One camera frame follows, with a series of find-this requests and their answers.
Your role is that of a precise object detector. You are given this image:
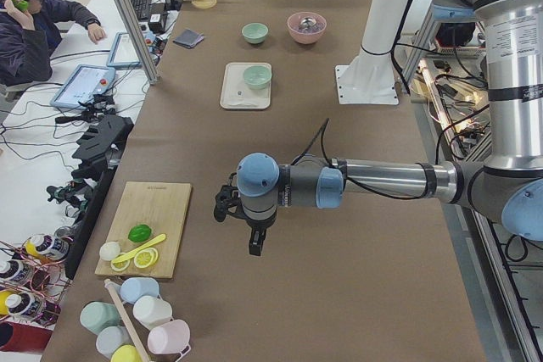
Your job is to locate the white plastic cup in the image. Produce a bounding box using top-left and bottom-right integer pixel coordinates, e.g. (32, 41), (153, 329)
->
(132, 295), (173, 330)

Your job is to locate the wooden cutting board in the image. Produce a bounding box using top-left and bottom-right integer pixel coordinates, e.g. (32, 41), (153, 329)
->
(94, 181), (193, 281)

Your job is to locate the teach pendant tablet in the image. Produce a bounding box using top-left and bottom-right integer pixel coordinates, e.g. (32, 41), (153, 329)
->
(49, 64), (116, 109)
(106, 32), (141, 70)

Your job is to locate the green plastic cup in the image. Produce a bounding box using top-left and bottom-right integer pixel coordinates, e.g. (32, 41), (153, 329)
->
(80, 302), (120, 335)

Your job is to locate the white garlic toy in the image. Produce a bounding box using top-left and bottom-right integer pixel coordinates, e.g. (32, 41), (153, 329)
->
(99, 241), (121, 262)

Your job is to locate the pink bowl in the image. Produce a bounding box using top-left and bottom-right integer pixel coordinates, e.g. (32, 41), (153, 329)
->
(287, 12), (327, 45)

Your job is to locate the far teach pendant tablet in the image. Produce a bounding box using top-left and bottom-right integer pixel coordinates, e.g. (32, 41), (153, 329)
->
(106, 32), (141, 70)

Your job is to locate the aluminium frame post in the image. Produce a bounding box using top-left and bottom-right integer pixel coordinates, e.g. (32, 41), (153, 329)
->
(114, 0), (159, 86)

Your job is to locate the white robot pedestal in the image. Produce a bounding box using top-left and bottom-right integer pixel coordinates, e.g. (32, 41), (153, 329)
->
(336, 0), (411, 105)

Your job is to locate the green lime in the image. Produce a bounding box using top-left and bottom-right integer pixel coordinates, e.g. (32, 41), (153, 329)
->
(127, 224), (152, 242)

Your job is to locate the pink plastic cup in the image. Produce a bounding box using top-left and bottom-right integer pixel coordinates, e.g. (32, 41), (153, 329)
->
(148, 320), (191, 355)

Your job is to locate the yellow plastic knife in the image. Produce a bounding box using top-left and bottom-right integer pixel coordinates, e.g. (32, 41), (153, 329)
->
(111, 233), (167, 263)

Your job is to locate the metal spoon in bowl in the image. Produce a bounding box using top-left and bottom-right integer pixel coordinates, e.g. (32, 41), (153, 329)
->
(298, 16), (319, 33)

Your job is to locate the grey folded cloth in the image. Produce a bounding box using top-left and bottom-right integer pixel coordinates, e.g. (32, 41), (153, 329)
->
(173, 29), (205, 49)

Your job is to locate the grey plastic cup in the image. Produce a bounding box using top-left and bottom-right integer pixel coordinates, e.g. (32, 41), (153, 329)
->
(95, 326), (132, 359)

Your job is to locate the yellow plastic cup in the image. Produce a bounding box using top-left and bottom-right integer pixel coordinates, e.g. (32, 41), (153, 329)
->
(110, 344), (143, 362)

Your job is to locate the blue plastic cup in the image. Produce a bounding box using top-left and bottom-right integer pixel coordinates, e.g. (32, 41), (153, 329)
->
(120, 277), (160, 304)

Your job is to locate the green bowl from tray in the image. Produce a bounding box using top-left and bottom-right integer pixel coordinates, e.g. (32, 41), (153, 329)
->
(243, 65), (272, 90)

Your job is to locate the lemon slice toy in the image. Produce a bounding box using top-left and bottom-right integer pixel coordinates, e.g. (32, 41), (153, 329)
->
(133, 247), (159, 270)

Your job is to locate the near teach pendant tablet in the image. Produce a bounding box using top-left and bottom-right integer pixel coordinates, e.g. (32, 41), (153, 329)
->
(49, 64), (116, 109)

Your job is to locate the beige plastic tray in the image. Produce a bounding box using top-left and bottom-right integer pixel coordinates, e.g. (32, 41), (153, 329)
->
(220, 62), (272, 110)

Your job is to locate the person in dark jacket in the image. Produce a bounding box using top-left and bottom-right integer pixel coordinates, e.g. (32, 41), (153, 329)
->
(1, 0), (106, 86)

